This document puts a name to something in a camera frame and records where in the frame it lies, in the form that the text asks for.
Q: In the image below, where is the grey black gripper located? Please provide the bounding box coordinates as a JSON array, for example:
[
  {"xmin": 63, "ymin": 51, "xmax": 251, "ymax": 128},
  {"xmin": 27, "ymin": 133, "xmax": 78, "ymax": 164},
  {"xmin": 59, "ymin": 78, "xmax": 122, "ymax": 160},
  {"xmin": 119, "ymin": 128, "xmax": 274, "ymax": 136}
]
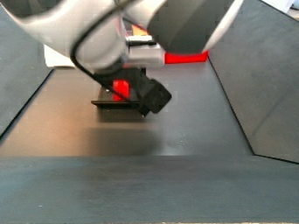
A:
[{"xmin": 92, "ymin": 34, "xmax": 166, "ymax": 97}]

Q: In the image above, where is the red star prism peg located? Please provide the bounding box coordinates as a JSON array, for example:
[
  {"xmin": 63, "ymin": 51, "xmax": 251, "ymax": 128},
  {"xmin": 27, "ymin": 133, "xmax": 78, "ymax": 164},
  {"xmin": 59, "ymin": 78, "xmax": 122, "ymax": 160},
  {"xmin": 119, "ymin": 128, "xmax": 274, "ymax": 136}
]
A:
[{"xmin": 114, "ymin": 80, "xmax": 130, "ymax": 97}]

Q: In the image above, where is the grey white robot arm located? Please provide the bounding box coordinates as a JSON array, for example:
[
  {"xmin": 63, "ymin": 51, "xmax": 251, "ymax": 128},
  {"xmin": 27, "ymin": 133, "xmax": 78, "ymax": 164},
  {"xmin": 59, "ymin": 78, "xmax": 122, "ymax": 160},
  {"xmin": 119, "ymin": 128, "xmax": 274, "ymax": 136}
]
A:
[{"xmin": 0, "ymin": 0, "xmax": 244, "ymax": 84}]

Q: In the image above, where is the black curved fixture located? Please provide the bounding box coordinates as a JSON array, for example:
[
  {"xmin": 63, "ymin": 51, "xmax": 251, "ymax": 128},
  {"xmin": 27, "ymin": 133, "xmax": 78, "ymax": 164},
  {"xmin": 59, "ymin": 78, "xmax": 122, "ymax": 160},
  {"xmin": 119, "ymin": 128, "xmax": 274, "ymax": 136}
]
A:
[{"xmin": 90, "ymin": 67, "xmax": 148, "ymax": 110}]

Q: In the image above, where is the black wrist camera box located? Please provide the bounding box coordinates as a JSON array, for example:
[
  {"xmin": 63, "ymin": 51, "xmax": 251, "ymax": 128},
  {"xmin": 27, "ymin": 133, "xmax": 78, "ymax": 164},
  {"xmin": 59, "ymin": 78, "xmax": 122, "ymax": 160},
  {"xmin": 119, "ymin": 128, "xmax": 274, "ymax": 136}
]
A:
[{"xmin": 136, "ymin": 79, "xmax": 172, "ymax": 116}]

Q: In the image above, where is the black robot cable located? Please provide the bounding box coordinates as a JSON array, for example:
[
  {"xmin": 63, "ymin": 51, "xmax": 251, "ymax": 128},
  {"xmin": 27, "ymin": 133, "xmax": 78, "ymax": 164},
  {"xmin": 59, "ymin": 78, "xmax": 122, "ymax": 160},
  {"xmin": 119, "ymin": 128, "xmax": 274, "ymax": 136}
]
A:
[{"xmin": 70, "ymin": 0, "xmax": 143, "ymax": 107}]

